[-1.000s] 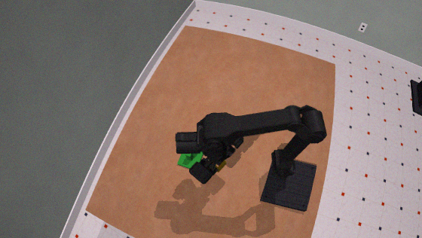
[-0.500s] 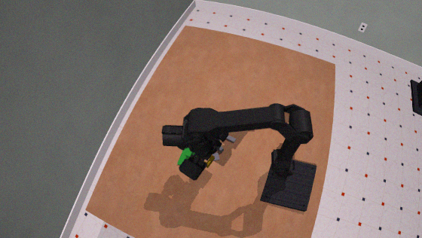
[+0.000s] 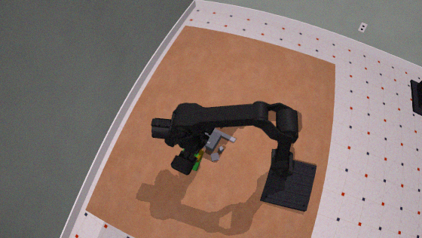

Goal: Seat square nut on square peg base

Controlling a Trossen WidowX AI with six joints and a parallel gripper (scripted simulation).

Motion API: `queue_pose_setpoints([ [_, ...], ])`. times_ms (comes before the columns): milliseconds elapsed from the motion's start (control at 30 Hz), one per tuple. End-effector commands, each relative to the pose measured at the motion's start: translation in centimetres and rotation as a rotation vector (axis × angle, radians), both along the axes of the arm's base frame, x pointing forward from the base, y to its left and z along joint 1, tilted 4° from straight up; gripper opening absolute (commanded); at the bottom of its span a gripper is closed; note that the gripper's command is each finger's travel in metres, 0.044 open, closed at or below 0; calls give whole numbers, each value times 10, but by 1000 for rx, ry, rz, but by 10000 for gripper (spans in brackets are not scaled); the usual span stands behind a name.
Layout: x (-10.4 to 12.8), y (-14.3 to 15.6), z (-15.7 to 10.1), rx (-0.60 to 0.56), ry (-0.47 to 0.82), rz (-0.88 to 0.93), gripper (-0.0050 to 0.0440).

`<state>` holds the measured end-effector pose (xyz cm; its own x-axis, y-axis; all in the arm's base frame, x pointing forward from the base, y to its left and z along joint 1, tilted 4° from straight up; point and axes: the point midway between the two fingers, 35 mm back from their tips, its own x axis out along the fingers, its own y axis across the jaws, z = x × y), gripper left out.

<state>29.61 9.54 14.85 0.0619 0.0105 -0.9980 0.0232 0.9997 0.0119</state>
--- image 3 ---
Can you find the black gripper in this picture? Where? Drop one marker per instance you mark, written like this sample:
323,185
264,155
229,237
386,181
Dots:
183,162

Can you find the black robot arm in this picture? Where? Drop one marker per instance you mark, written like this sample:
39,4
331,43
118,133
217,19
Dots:
190,120

